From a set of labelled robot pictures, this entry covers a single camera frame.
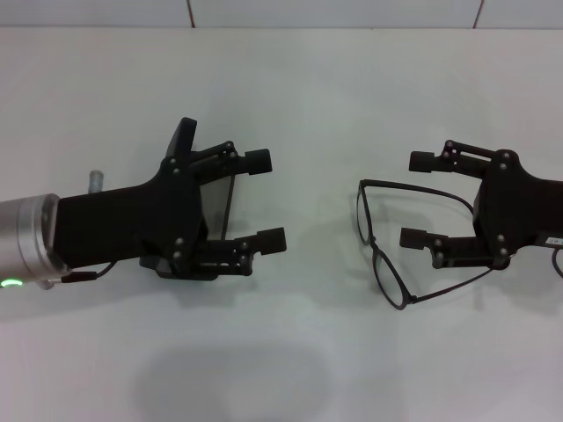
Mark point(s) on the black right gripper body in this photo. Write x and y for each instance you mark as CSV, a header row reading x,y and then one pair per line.
x,y
519,206

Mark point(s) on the black thin-frame glasses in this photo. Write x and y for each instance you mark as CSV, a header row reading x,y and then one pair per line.
x,y
389,279

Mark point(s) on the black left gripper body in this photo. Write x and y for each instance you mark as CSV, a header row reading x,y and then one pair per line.
x,y
123,224

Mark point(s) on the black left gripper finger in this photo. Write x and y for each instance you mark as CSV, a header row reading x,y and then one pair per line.
x,y
257,162
270,242

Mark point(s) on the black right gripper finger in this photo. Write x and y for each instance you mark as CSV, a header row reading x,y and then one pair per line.
x,y
422,162
413,238

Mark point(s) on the black glasses case grey lining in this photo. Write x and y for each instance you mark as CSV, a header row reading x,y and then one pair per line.
x,y
215,202

